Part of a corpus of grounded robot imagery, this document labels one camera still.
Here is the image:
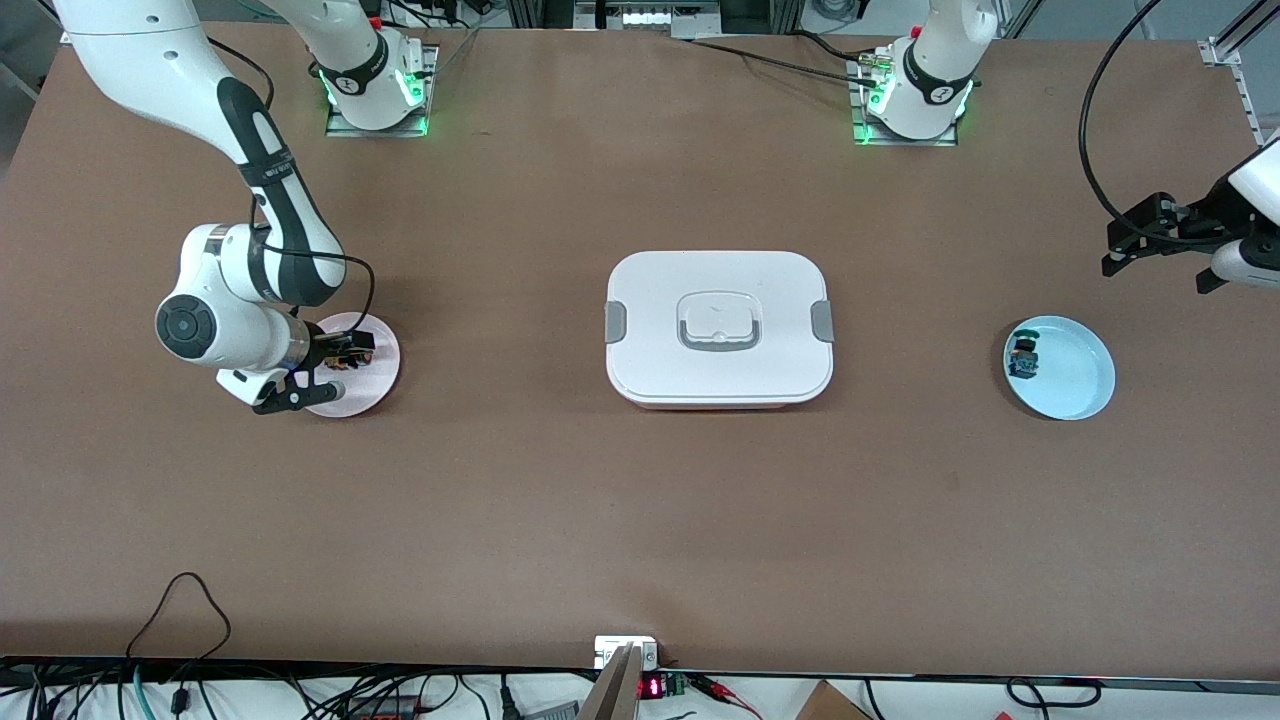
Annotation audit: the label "white lunch box grey latches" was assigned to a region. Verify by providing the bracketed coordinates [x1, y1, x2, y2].
[604, 250, 835, 411]

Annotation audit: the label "white socket box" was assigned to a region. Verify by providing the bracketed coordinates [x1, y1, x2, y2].
[594, 635, 660, 670]

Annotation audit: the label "brown cardboard box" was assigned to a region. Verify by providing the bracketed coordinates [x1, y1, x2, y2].
[795, 680, 873, 720]

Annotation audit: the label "pink round plate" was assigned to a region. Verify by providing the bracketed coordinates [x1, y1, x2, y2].
[300, 312, 402, 419]

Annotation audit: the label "light blue round plate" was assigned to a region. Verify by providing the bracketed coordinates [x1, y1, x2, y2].
[1003, 315, 1117, 422]

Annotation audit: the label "red black clip leads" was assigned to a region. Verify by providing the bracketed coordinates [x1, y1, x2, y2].
[685, 672, 766, 720]

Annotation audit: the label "white desk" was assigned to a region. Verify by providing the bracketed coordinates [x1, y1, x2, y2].
[0, 668, 1280, 720]

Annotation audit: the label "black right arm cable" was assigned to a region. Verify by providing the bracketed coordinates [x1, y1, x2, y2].
[205, 35, 377, 336]

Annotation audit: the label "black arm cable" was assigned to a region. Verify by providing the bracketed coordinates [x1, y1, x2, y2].
[205, 35, 377, 336]
[1078, 0, 1236, 246]

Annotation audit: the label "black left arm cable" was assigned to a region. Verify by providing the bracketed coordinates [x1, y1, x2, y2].
[1078, 0, 1236, 246]

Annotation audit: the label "perforated aluminium rail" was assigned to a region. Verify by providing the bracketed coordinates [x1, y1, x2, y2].
[1232, 58, 1280, 166]

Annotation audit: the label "aluminium frame corner post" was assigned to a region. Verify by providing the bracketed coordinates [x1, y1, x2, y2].
[1198, 0, 1280, 67]

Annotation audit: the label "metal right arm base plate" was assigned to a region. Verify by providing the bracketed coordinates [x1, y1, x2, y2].
[323, 42, 441, 139]

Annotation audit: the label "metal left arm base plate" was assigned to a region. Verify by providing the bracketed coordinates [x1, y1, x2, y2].
[850, 52, 961, 149]

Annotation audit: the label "black looped cable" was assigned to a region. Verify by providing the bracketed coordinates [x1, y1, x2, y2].
[125, 572, 233, 663]

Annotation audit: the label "thin black table cable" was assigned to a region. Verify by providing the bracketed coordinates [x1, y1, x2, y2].
[680, 35, 881, 79]

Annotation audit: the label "lit metal frame device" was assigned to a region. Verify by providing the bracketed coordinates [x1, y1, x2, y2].
[572, 0, 723, 33]

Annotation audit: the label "grey aluminium stand post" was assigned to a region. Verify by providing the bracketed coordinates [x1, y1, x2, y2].
[578, 644, 644, 720]

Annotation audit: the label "black coiled desk cable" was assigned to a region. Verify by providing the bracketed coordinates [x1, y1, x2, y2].
[1004, 677, 1103, 710]

